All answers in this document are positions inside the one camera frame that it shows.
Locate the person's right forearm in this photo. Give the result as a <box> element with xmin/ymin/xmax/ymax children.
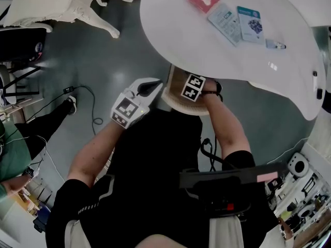
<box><xmin>203</xmin><ymin>91</ymin><xmax>252</xmax><ymax>160</ymax></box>

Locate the white marker pen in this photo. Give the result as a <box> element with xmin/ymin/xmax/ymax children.
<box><xmin>312</xmin><ymin>71</ymin><xmax>323</xmax><ymax>100</ymax></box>

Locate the black looped cable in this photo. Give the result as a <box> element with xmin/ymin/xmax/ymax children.
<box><xmin>200</xmin><ymin>137</ymin><xmax>221</xmax><ymax>172</ymax></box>

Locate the black bag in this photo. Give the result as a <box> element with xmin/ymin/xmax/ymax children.
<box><xmin>0</xmin><ymin>27</ymin><xmax>48</xmax><ymax>62</ymax></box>

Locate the white instant camera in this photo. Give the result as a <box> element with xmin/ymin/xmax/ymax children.
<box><xmin>287</xmin><ymin>152</ymin><xmax>310</xmax><ymax>178</ymax></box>

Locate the grey packet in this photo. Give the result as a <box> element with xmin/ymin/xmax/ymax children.
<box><xmin>207</xmin><ymin>3</ymin><xmax>243</xmax><ymax>48</ymax></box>

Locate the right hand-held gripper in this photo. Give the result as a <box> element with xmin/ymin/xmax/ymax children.
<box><xmin>180</xmin><ymin>73</ymin><xmax>207</xmax><ymax>102</ymax></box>

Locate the cluttered white shelf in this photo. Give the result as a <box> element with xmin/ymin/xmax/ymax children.
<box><xmin>265</xmin><ymin>138</ymin><xmax>331</xmax><ymax>248</ymax></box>

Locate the black chest-mounted device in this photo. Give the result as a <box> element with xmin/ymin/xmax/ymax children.
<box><xmin>179</xmin><ymin>161</ymin><xmax>288</xmax><ymax>218</ymax></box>

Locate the person's black wrist strap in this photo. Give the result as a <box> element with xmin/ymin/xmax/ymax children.
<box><xmin>201</xmin><ymin>80</ymin><xmax>223</xmax><ymax>103</ymax></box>

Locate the white ornate chair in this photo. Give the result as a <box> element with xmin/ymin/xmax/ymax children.
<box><xmin>2</xmin><ymin>0</ymin><xmax>121</xmax><ymax>39</ymax></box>

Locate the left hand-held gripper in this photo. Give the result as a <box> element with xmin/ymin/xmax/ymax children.
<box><xmin>110</xmin><ymin>77</ymin><xmax>164</xmax><ymax>130</ymax></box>

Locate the person's black shirt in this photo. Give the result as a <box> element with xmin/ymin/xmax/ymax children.
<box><xmin>45</xmin><ymin>107</ymin><xmax>285</xmax><ymax>248</ymax></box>

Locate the black floor cable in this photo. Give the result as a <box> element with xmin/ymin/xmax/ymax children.
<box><xmin>25</xmin><ymin>85</ymin><xmax>103</xmax><ymax>135</ymax></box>

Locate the white table top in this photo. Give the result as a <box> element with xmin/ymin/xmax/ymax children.
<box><xmin>139</xmin><ymin>0</ymin><xmax>327</xmax><ymax>121</ymax></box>

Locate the person's left forearm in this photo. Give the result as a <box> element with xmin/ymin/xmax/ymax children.
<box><xmin>67</xmin><ymin>119</ymin><xmax>125</xmax><ymax>189</ymax></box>

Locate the small pale blue tube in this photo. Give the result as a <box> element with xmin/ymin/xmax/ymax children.
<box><xmin>265</xmin><ymin>38</ymin><xmax>287</xmax><ymax>50</ymax></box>

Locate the blue and white packet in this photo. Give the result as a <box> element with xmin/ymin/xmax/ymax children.
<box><xmin>236</xmin><ymin>6</ymin><xmax>266</xmax><ymax>45</ymax></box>

